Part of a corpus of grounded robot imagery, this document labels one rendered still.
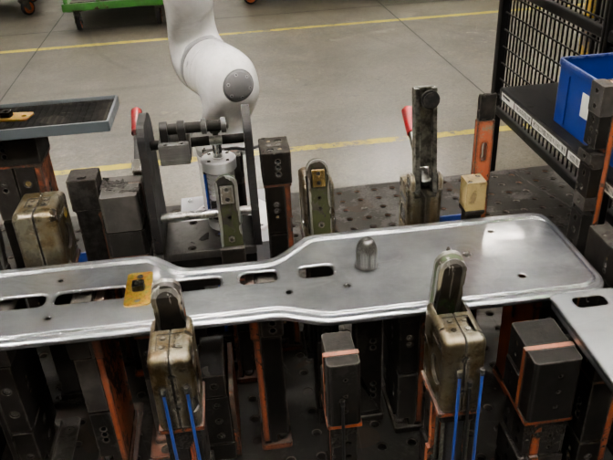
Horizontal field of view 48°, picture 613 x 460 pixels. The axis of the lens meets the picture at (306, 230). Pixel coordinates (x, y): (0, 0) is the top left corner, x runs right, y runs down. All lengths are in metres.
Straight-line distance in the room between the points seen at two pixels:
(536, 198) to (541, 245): 0.81
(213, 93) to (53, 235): 0.43
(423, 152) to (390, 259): 0.20
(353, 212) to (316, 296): 0.85
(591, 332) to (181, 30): 0.94
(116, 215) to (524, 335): 0.65
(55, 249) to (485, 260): 0.67
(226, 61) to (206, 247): 0.38
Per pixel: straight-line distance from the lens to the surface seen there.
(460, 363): 0.85
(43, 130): 1.23
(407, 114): 1.21
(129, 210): 1.15
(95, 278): 1.08
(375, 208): 1.82
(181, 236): 1.22
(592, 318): 0.98
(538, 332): 0.97
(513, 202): 1.89
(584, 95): 1.41
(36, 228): 1.14
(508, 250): 1.10
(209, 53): 1.39
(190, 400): 0.86
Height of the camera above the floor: 1.57
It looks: 30 degrees down
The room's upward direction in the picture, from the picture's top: 3 degrees counter-clockwise
